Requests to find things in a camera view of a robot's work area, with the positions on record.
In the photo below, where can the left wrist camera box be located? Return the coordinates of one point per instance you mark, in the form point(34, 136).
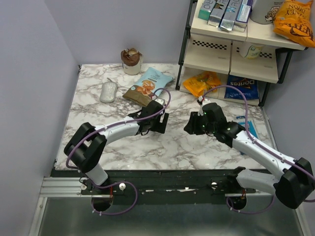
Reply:
point(159, 102)

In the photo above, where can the teal toothpaste box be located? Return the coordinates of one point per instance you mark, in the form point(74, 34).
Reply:
point(206, 9)

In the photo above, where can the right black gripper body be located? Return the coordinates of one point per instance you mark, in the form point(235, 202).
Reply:
point(198, 124)

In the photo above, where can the orange snack bag lower shelf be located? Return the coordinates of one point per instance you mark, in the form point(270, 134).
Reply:
point(201, 83)

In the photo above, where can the blue Harry's razor box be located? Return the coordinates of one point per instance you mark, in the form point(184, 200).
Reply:
point(251, 125)

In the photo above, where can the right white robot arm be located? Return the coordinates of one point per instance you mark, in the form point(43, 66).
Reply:
point(290, 180)

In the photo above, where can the silver glitter pouch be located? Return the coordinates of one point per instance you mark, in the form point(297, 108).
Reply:
point(108, 91)

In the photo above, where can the orange honey dijon chips bag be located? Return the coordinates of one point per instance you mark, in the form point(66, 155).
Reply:
point(292, 21)

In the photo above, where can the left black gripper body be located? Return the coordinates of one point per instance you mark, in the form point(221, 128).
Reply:
point(157, 127)

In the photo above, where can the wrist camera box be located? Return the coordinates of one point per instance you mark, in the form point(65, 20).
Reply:
point(202, 101)
point(159, 102)

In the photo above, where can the blue Doritos bag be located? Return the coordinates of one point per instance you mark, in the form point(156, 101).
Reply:
point(248, 87)

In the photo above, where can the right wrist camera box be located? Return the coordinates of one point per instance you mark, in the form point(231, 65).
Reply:
point(202, 101)

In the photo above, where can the grey toothpaste box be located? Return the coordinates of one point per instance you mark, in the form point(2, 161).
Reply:
point(218, 12)

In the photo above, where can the silver blue toothpaste box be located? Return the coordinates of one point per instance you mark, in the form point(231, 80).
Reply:
point(230, 15)

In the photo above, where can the purple white toothpaste box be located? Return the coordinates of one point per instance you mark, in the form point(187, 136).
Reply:
point(243, 16)

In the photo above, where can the blue brown chips bag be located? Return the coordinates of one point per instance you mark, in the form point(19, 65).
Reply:
point(149, 85)

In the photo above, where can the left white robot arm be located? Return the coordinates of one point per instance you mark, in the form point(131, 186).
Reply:
point(86, 146)

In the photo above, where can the white popcorn tub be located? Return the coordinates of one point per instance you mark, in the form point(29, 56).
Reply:
point(264, 11)

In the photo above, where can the black frame cream shelf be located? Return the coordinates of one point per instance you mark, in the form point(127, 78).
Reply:
point(207, 48)

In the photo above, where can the brown lidded white cup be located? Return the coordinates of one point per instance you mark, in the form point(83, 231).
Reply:
point(131, 61)

